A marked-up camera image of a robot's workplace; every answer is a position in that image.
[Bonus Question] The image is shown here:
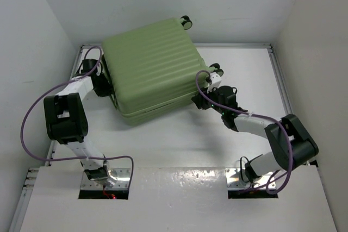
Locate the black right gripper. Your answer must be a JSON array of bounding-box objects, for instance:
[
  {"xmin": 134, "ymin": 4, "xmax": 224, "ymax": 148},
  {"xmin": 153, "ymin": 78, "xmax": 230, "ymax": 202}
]
[{"xmin": 192, "ymin": 84, "xmax": 226, "ymax": 115}]

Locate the green suitcase with blue lining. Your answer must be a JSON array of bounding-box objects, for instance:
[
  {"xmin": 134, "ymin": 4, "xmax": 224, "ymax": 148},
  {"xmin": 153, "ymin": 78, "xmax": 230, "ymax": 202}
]
[{"xmin": 102, "ymin": 15, "xmax": 223, "ymax": 126}]

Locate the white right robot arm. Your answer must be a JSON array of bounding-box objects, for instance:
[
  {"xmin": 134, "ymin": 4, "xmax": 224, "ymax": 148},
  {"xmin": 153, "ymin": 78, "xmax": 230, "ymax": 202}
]
[{"xmin": 192, "ymin": 86, "xmax": 319, "ymax": 183}]

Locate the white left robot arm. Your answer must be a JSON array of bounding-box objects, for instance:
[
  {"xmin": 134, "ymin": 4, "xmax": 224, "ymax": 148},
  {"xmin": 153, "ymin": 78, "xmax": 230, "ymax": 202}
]
[{"xmin": 43, "ymin": 59, "xmax": 117, "ymax": 187}]

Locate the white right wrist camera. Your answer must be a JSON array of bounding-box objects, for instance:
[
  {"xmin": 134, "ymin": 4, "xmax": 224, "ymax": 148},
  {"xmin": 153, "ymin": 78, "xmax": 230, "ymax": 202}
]
[{"xmin": 207, "ymin": 72, "xmax": 222, "ymax": 93}]

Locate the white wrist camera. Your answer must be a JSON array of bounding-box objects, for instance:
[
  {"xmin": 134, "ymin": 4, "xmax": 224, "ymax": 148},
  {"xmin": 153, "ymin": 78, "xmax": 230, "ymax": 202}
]
[
  {"xmin": 94, "ymin": 68, "xmax": 102, "ymax": 77},
  {"xmin": 207, "ymin": 72, "xmax": 222, "ymax": 93}
]

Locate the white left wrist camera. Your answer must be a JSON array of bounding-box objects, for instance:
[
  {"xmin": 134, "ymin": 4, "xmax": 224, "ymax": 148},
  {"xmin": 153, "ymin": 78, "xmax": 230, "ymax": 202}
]
[{"xmin": 94, "ymin": 68, "xmax": 102, "ymax": 77}]

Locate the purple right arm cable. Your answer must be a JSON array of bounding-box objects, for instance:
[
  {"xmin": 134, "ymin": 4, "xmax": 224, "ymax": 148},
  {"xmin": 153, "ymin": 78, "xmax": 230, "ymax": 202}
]
[{"xmin": 195, "ymin": 70, "xmax": 294, "ymax": 195}]

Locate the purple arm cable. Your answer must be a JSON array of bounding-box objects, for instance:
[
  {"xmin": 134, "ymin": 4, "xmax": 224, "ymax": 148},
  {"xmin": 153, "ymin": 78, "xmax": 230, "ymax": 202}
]
[
  {"xmin": 20, "ymin": 46, "xmax": 134, "ymax": 189},
  {"xmin": 195, "ymin": 70, "xmax": 294, "ymax": 195}
]

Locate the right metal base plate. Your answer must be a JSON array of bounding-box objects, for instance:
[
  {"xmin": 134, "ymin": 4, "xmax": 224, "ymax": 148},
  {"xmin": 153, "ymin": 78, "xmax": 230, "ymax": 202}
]
[{"xmin": 225, "ymin": 167, "xmax": 273, "ymax": 191}]

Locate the metal base plate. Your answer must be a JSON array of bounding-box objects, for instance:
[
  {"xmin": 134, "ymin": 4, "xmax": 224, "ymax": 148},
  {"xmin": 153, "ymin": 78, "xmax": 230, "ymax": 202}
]
[
  {"xmin": 80, "ymin": 168, "xmax": 131, "ymax": 191},
  {"xmin": 225, "ymin": 167, "xmax": 273, "ymax": 191}
]

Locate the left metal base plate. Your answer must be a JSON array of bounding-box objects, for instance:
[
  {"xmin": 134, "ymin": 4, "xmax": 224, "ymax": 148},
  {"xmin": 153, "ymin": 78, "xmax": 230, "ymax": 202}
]
[{"xmin": 80, "ymin": 168, "xmax": 131, "ymax": 191}]

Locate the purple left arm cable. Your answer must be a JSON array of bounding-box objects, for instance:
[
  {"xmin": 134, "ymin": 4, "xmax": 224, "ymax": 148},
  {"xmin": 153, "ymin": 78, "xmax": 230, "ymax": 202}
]
[{"xmin": 20, "ymin": 46, "xmax": 134, "ymax": 189}]

